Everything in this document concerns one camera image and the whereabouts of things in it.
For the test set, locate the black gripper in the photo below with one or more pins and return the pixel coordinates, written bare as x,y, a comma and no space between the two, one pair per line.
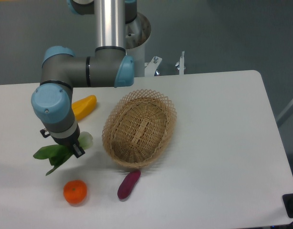
70,141

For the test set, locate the green bok choy vegetable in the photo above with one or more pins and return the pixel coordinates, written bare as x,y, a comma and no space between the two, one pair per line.
59,154

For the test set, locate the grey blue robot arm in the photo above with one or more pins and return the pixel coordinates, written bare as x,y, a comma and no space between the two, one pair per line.
62,71

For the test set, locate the yellow mango toy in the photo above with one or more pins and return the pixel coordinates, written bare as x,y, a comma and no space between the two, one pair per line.
82,108

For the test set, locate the orange tangerine toy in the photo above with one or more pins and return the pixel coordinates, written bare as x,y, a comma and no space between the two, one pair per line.
75,192

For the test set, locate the woven wicker oval basket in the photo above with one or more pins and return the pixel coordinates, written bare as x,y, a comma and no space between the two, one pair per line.
139,128

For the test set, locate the purple sweet potato toy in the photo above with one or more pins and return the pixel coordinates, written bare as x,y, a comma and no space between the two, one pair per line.
128,184

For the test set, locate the black device at table edge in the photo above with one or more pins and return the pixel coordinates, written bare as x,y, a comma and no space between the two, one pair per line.
288,203

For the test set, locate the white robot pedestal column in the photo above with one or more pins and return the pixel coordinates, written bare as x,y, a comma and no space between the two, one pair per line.
137,35

